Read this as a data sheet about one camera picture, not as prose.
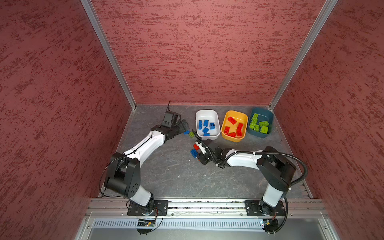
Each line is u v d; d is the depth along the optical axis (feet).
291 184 1.64
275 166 1.70
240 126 3.47
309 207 2.50
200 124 3.49
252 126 3.48
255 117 3.69
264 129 3.38
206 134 3.35
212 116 3.65
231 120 3.60
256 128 3.49
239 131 3.41
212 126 3.39
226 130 3.39
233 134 3.31
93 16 2.43
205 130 3.46
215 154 2.29
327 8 2.34
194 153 3.10
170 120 2.24
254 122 3.49
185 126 2.64
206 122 3.50
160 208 2.43
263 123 3.53
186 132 2.65
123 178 1.43
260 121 3.60
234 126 3.57
